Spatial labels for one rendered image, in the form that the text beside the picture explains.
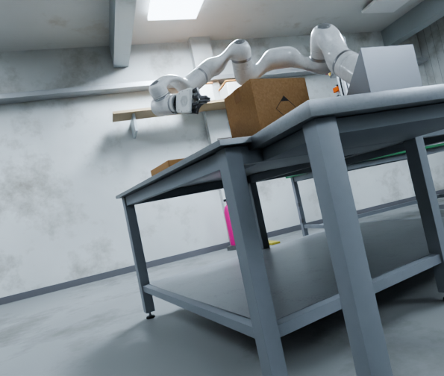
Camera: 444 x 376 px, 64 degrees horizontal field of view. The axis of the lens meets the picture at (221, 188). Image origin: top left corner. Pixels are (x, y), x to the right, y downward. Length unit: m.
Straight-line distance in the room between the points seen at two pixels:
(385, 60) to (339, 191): 0.79
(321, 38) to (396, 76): 0.40
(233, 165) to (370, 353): 0.63
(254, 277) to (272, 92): 0.81
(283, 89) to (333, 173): 0.81
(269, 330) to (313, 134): 0.63
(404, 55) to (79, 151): 4.13
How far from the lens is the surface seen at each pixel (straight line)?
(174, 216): 4.97
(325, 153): 0.88
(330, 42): 1.78
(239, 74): 1.84
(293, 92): 1.66
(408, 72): 1.62
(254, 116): 1.52
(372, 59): 1.53
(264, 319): 1.19
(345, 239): 0.89
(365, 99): 0.96
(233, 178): 1.13
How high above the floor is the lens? 0.64
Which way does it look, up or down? 2 degrees up
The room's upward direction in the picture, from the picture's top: 12 degrees counter-clockwise
